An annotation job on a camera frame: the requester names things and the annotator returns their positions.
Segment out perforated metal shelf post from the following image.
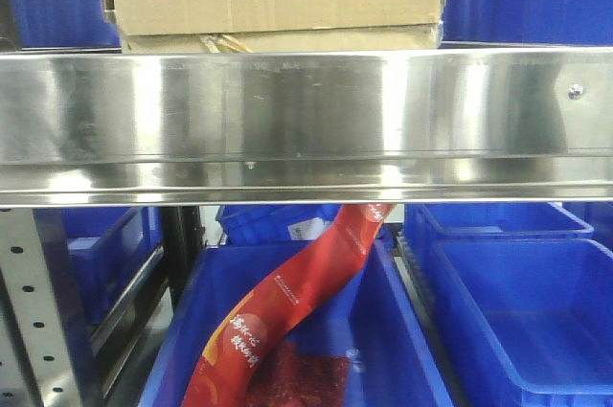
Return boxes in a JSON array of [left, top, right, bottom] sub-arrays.
[[1, 209, 104, 406]]

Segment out blue bin lower left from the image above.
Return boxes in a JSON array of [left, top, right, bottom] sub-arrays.
[[61, 207, 162, 325]]

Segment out blue bin rear right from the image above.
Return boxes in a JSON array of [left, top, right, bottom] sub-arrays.
[[403, 202, 594, 254]]

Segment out blue bin rear centre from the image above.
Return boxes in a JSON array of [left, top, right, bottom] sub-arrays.
[[216, 204, 341, 245]]

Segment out stainless steel shelf beam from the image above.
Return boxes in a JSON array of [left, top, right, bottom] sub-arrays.
[[1, 47, 612, 208]]

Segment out blue bin with bag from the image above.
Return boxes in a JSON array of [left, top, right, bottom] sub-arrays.
[[139, 241, 453, 406]]

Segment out empty blue bin right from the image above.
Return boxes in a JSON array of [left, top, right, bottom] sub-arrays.
[[432, 239, 612, 406]]

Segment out red printed snack bag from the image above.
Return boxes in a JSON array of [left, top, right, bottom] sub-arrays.
[[182, 203, 395, 406]]

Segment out blue bin upper left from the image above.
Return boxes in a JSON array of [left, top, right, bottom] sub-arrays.
[[1, 0, 120, 51]]

